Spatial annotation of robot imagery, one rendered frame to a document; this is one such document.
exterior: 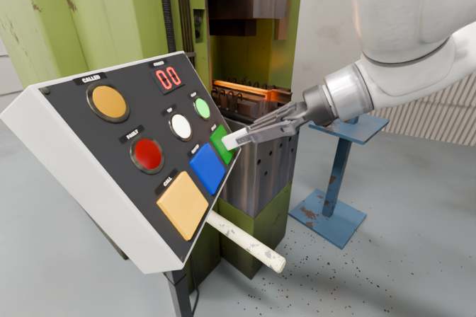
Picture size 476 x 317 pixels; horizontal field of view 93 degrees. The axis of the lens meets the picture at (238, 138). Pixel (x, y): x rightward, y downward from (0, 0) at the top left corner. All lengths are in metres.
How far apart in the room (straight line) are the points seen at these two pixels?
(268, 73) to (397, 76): 0.87
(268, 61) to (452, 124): 2.74
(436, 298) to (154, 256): 1.56
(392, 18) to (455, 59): 0.15
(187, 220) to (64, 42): 0.88
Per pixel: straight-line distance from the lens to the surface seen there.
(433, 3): 0.31
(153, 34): 0.72
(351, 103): 0.42
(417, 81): 0.41
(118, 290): 1.56
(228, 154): 0.51
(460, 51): 0.44
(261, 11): 0.84
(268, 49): 1.18
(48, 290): 1.75
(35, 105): 0.32
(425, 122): 3.50
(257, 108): 0.89
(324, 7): 3.30
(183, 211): 0.36
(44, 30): 1.08
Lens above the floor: 1.26
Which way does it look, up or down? 27 degrees down
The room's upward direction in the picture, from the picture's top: straight up
